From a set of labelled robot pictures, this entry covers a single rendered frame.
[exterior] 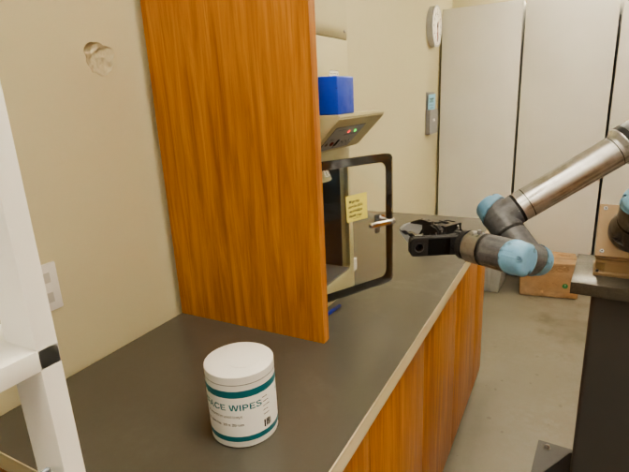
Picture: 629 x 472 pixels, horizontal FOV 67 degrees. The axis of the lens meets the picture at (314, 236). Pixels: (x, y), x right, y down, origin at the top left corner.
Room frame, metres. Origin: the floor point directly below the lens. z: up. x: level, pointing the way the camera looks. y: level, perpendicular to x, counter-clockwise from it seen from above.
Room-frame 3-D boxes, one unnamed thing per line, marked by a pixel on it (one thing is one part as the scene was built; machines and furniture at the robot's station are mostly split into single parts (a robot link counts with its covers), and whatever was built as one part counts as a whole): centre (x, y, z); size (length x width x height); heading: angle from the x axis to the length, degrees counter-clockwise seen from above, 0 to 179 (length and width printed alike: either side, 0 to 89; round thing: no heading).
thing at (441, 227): (1.12, -0.33, 1.20); 0.12 x 0.09 x 0.08; 34
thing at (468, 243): (1.05, -0.37, 1.20); 0.08 x 0.05 x 0.08; 124
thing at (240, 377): (0.80, 0.15, 1.02); 0.13 x 0.13 x 0.15
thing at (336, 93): (1.25, -0.05, 1.56); 0.10 x 0.10 x 0.09; 61
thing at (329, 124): (1.33, -0.10, 1.46); 0.32 x 0.12 x 0.10; 151
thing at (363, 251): (1.31, -0.11, 1.19); 0.30 x 0.01 x 0.40; 124
